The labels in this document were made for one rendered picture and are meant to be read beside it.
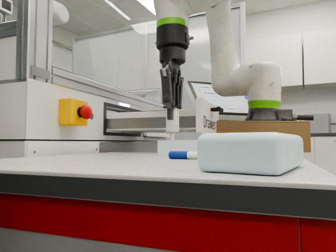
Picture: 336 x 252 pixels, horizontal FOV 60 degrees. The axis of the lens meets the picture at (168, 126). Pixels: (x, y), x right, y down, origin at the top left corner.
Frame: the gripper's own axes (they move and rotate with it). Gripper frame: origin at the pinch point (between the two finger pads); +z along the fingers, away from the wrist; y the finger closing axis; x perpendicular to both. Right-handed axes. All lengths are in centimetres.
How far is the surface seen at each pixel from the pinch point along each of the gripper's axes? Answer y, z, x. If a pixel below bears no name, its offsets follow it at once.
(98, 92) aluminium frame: 2.6, -10.1, 27.1
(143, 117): 8.8, -2.1, 13.6
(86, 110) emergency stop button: -13.1, -2.3, 19.5
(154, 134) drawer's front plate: 47, 3, 27
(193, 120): 9.1, -0.5, -3.2
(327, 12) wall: 380, -175, -86
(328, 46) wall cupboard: 344, -117, -81
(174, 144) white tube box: -7.1, 6.7, -3.4
